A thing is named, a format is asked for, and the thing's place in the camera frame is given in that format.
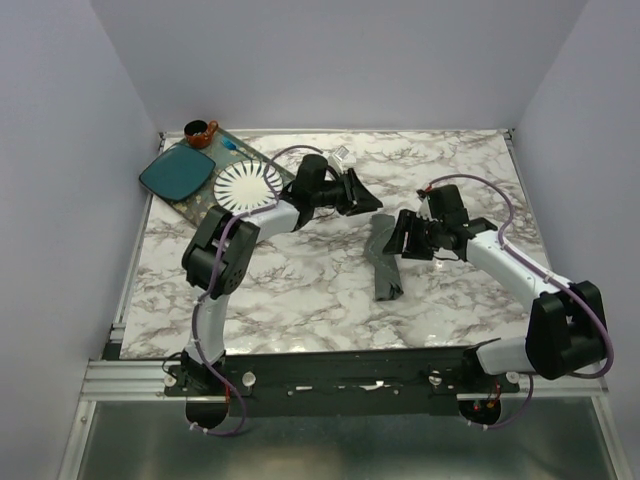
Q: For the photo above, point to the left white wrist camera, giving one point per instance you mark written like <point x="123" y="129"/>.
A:
<point x="340" y="159"/>

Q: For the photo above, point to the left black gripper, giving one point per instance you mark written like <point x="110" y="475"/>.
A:
<point x="362" y="200"/>

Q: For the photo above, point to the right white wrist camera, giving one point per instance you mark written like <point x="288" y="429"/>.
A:
<point x="424" y="211"/>

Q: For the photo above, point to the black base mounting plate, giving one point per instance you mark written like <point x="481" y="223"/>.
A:
<point x="439" y="381"/>

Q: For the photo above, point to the orange ceramic mug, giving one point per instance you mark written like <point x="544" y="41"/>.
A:
<point x="199" y="133"/>

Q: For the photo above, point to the grey cloth napkin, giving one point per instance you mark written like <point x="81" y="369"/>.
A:
<point x="387" y="281"/>

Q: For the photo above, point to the aluminium frame rail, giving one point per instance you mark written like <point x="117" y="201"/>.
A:
<point x="107" y="381"/>

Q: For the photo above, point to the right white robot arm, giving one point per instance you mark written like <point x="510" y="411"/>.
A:
<point x="567" y="327"/>

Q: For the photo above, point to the teal square plate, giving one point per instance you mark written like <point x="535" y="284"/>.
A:
<point x="177" y="173"/>

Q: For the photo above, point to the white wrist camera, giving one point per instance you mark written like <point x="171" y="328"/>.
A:
<point x="424" y="211"/>
<point x="340" y="159"/>

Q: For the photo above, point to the white striped round plate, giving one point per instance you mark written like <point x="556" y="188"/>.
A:
<point x="243" y="186"/>

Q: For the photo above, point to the floral rectangular serving tray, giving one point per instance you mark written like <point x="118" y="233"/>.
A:
<point x="194" y="208"/>

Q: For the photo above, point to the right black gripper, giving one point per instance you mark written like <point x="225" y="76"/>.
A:
<point x="405" y="223"/>

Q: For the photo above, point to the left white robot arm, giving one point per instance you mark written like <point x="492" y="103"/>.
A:
<point x="218" y="256"/>

